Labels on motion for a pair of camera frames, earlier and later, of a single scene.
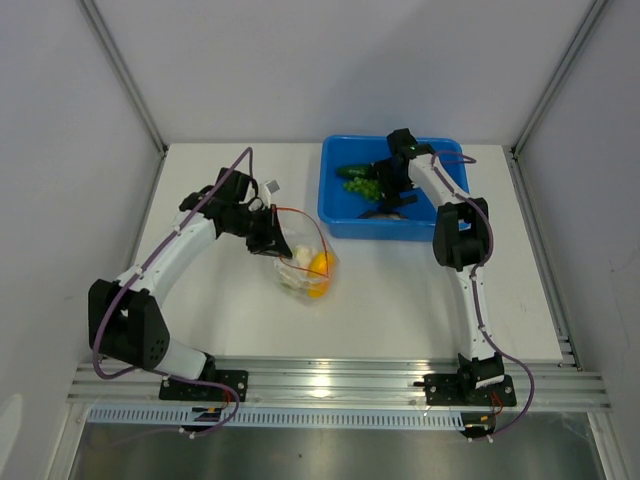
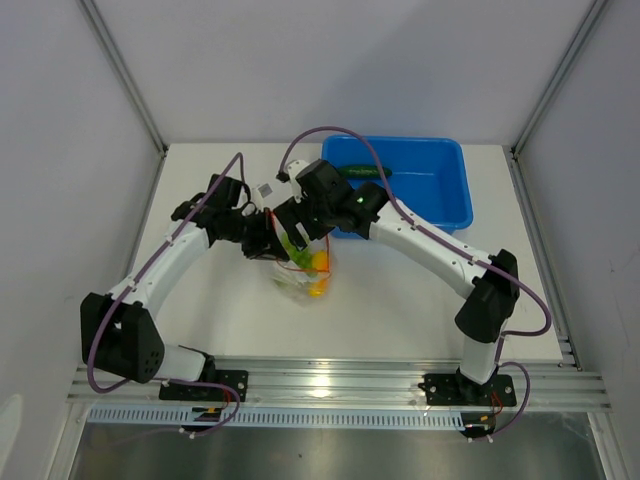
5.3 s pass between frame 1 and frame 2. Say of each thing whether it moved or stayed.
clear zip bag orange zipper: stayed
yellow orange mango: stayed
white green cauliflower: stayed
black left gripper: stayed
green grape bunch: moved
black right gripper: moved
